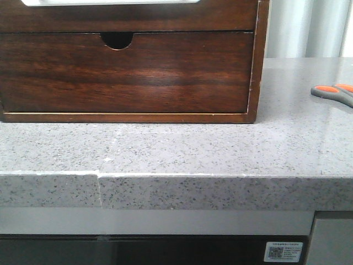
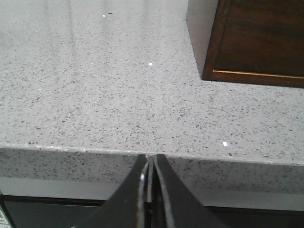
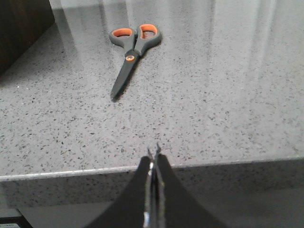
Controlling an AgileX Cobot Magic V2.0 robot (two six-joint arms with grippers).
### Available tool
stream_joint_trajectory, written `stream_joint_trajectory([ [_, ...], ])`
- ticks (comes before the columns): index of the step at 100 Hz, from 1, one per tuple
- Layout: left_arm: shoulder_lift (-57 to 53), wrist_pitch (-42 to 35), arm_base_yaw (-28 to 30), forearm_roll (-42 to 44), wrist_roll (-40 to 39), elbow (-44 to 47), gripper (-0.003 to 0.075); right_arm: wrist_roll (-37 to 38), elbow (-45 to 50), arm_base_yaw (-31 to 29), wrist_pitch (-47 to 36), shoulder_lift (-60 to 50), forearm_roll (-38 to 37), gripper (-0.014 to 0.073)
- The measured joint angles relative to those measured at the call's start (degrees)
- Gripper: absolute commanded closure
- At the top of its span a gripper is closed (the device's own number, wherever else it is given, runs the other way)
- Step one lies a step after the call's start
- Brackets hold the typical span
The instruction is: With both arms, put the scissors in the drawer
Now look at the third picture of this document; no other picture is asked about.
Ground black glass appliance door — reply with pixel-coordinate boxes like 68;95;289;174
0;209;33;228

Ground grey orange scissors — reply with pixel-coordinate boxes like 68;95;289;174
109;24;161;101

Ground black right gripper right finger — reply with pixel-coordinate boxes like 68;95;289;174
153;144;226;228

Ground dark wooden drawer cabinet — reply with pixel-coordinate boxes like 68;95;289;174
0;0;55;74

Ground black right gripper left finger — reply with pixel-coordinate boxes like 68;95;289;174
86;150;154;228

